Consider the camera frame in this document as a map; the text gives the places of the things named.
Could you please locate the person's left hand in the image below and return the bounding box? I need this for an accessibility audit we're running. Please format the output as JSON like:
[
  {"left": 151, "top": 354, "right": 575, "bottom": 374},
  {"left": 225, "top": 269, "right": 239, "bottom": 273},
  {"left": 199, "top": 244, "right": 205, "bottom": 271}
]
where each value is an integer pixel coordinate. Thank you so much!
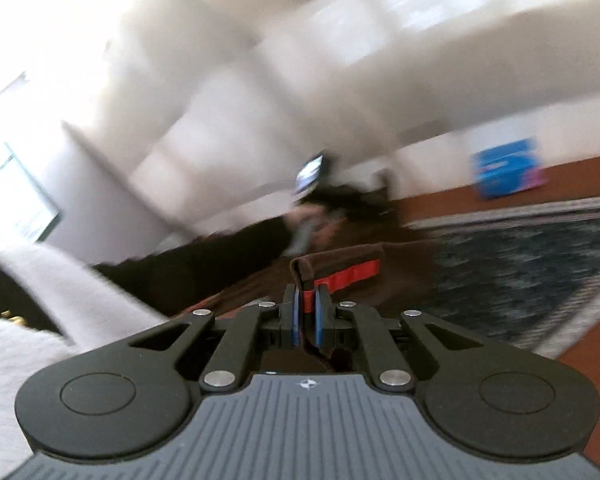
[{"left": 283, "top": 204, "right": 344, "bottom": 257}]

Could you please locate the rust brown bed sheet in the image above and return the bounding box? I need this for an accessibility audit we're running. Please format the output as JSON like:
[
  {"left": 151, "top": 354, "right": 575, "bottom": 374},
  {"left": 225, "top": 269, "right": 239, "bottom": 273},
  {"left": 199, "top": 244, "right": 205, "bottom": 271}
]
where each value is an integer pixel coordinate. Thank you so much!
[{"left": 400, "top": 156, "right": 600, "bottom": 466}]

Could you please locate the patterned navy white rug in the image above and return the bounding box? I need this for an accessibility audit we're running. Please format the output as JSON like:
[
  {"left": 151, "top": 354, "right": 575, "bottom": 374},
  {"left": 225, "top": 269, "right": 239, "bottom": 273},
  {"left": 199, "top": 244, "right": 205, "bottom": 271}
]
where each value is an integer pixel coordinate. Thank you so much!
[{"left": 410, "top": 197, "right": 600, "bottom": 359}]

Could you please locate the blue white tissue pack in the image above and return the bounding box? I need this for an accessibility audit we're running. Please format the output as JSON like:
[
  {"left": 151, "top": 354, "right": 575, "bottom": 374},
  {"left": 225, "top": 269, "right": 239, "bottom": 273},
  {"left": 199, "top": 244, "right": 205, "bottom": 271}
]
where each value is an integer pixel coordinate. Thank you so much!
[{"left": 472, "top": 139, "right": 546, "bottom": 200}]

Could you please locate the sheer white curtain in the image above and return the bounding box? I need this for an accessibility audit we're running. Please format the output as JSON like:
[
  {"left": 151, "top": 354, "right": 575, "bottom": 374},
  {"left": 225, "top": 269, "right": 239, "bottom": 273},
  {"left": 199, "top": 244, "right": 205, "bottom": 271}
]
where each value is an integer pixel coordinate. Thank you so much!
[{"left": 0, "top": 0, "right": 600, "bottom": 262}]

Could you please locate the dark brown garment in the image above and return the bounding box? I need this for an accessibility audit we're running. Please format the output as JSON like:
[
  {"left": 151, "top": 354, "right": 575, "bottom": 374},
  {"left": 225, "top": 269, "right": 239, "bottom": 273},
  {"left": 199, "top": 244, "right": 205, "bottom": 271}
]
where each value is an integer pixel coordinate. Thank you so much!
[{"left": 179, "top": 219, "right": 447, "bottom": 376}]

